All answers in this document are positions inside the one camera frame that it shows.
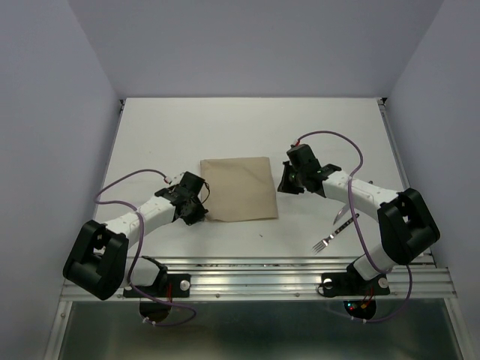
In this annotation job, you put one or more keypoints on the beige cloth napkin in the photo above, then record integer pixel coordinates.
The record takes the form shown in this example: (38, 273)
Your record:
(240, 189)

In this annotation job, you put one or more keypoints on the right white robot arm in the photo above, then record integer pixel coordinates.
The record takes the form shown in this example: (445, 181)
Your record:
(406, 225)

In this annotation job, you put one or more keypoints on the steel fork black handle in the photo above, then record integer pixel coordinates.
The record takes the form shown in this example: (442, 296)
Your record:
(324, 243)

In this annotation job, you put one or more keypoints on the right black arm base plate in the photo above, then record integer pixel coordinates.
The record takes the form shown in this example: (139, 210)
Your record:
(334, 284)

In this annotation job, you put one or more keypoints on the steel knife black handle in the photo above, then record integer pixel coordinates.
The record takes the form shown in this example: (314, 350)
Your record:
(341, 213)

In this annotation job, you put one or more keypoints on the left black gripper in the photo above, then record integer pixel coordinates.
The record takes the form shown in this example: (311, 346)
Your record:
(198, 216)

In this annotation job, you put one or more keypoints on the aluminium front rail frame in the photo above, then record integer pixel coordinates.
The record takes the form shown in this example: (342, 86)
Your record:
(296, 278)

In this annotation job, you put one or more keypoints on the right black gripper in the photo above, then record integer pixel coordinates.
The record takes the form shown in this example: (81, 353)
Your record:
(284, 186)

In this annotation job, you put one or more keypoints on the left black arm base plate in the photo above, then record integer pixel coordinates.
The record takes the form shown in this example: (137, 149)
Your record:
(153, 279)

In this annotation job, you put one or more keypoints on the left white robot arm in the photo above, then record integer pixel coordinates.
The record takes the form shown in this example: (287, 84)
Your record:
(103, 256)

